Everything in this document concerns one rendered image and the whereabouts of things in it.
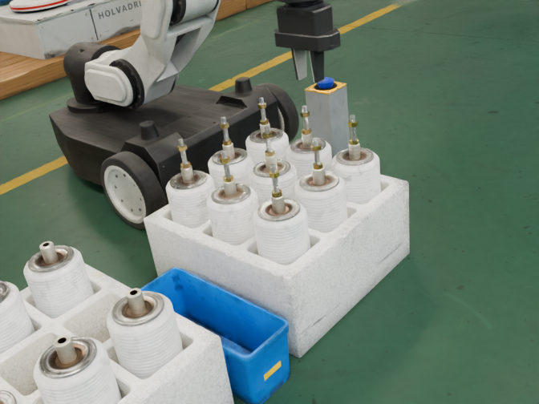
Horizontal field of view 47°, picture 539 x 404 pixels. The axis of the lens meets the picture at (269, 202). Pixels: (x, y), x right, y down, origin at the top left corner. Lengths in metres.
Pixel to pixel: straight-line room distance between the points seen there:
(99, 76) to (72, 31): 1.38
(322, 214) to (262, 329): 0.24
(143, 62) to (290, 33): 0.75
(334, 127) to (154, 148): 0.44
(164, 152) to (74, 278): 0.57
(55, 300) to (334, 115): 0.74
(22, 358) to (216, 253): 0.37
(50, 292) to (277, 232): 0.39
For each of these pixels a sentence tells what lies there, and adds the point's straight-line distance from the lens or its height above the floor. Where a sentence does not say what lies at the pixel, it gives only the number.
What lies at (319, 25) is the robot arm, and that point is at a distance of 1.02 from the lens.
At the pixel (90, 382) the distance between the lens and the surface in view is 0.86.
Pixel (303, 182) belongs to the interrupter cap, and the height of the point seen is 0.25.
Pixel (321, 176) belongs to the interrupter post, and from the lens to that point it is 1.15.
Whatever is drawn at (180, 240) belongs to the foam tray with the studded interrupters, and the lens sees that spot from 1.22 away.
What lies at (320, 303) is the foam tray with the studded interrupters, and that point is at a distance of 1.15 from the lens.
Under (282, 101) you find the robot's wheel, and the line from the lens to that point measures 1.83.
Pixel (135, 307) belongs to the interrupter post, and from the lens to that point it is 0.91.
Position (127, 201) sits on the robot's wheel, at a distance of 1.63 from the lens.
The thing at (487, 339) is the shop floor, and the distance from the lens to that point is 1.20.
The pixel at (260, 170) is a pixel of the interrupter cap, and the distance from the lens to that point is 1.24.
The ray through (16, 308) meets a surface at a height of 0.23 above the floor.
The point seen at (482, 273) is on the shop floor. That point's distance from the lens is 1.35.
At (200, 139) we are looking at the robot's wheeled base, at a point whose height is 0.18.
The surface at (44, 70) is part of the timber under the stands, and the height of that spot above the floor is 0.06.
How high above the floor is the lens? 0.80
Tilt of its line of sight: 29 degrees down
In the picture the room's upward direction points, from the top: 8 degrees counter-clockwise
